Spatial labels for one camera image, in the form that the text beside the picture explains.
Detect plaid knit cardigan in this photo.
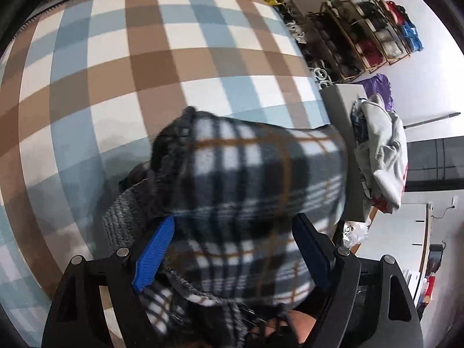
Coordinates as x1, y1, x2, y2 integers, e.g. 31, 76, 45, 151
102, 107, 347, 347

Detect grey white folded clothes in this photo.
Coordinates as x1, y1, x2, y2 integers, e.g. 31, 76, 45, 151
350, 93, 408, 215

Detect person's right hand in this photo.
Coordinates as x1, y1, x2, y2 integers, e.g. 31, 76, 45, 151
244, 310, 316, 348

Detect brown blue checked bedsheet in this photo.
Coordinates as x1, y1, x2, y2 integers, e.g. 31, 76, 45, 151
1, 0, 328, 347

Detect wooden shoe rack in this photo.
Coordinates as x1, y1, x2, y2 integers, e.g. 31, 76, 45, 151
307, 0, 423, 83

